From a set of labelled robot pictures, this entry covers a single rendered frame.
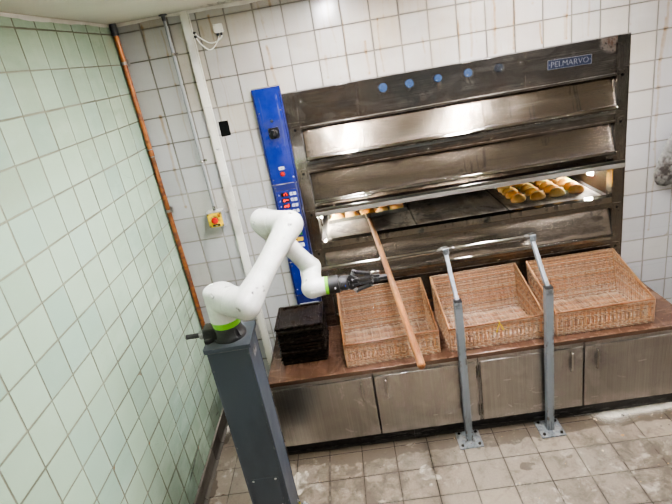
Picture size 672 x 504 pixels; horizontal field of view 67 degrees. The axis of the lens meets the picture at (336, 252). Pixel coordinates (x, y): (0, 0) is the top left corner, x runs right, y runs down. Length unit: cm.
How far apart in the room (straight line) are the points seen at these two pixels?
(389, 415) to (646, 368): 150
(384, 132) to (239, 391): 164
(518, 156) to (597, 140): 46
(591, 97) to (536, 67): 37
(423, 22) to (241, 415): 221
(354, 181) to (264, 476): 168
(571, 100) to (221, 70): 198
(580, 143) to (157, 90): 246
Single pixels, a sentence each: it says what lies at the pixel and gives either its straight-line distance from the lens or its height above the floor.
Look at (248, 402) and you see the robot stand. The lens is 240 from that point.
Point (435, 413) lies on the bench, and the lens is 322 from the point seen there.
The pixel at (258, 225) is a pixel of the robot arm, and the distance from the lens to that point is 231.
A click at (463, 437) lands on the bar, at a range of 335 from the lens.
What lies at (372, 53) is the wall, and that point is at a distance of 299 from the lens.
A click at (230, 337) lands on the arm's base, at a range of 225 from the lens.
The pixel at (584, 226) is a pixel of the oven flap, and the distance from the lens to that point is 353.
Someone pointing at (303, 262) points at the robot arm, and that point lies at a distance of 254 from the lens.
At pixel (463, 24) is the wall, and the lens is 307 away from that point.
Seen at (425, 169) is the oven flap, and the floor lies 154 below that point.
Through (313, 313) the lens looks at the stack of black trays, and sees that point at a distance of 312.
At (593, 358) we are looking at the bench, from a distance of 329.
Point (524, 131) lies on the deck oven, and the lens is 322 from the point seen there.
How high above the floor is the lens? 228
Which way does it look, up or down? 22 degrees down
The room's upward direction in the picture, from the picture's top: 10 degrees counter-clockwise
